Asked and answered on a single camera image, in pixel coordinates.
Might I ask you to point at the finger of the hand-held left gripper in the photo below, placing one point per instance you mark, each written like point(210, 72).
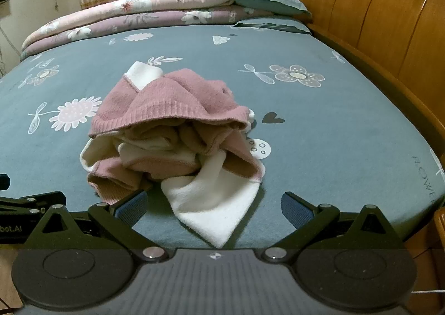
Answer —
point(4, 182)
point(31, 203)

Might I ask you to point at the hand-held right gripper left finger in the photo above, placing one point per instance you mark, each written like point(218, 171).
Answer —
point(134, 206)

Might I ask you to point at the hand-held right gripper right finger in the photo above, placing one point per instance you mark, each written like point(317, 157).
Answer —
point(295, 209)

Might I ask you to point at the pink and white sweater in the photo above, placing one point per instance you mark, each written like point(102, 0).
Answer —
point(167, 99)

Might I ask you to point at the blue floral bed sheet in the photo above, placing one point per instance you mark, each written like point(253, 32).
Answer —
point(194, 47)

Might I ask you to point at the purple floral quilt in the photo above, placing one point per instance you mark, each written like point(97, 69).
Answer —
point(104, 24)

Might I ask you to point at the blue pillow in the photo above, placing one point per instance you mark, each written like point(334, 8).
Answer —
point(278, 24)
point(271, 0)

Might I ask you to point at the light pink floral quilt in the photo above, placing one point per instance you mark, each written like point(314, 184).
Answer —
point(156, 2)

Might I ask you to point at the wooden bed headboard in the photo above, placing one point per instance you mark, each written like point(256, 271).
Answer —
point(382, 9)

